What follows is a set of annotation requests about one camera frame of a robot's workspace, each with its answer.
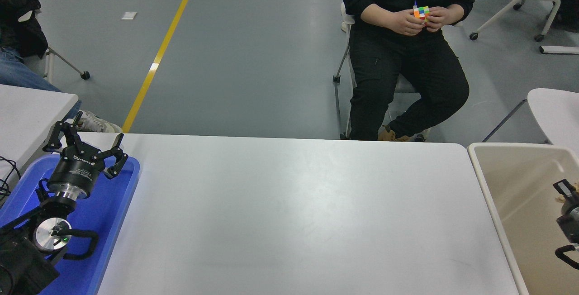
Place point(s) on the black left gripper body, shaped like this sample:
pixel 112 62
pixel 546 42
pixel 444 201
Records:
pixel 77 170

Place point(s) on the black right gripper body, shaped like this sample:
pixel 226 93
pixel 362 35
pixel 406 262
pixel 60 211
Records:
pixel 571 229

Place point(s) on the tan paper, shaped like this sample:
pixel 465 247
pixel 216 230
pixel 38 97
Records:
pixel 576 183

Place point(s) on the colourful puzzle cube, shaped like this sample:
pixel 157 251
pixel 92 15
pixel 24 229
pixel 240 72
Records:
pixel 421 13

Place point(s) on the person's left forearm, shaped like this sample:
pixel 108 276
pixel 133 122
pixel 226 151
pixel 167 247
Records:
pixel 454 12

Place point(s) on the person's right forearm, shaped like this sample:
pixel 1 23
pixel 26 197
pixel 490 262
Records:
pixel 375 13

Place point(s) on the person's left hand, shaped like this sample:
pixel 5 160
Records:
pixel 438 18

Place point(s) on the person's right hand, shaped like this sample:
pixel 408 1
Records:
pixel 404 22

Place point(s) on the large pale plastic bin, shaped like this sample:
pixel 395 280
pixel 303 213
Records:
pixel 520 204

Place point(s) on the white rectangular side table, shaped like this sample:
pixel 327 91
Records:
pixel 27 118

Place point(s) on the blue plastic tray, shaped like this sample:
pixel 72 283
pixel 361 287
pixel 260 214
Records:
pixel 108 222

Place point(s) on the white round table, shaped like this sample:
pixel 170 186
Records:
pixel 556 114

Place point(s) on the person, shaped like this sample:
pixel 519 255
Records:
pixel 13 73
pixel 407 73
pixel 567 14

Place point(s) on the white flat bar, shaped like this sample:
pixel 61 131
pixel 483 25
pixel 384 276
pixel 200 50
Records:
pixel 561 49

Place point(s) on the silver floor outlet plate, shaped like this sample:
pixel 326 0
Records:
pixel 393 116

